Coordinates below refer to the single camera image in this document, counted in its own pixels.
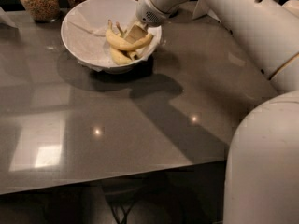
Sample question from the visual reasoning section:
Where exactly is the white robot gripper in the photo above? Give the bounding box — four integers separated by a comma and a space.
124, 0, 190, 44

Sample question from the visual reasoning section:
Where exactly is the yellow banana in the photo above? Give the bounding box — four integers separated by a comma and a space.
109, 47, 132, 65
106, 21, 153, 51

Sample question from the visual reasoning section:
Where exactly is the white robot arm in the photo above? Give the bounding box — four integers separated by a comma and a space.
135, 0, 299, 224

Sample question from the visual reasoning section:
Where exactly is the small middle banana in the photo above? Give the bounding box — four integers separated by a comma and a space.
116, 22, 139, 61

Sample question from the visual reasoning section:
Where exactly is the white ceramic bowl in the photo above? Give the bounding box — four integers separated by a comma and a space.
61, 0, 162, 74

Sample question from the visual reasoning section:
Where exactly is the white paper bowl liner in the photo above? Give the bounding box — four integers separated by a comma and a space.
61, 7, 162, 74

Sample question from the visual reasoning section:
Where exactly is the white folded paper stand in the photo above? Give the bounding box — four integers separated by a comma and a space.
192, 0, 220, 21

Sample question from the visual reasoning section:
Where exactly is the left glass cereal jar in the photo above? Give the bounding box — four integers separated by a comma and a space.
20, 0, 60, 22

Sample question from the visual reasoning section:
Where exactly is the white paper corner left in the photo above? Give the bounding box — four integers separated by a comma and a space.
0, 7, 16, 28

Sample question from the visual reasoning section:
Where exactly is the metal stool under table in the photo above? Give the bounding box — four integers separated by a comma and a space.
101, 175, 150, 224

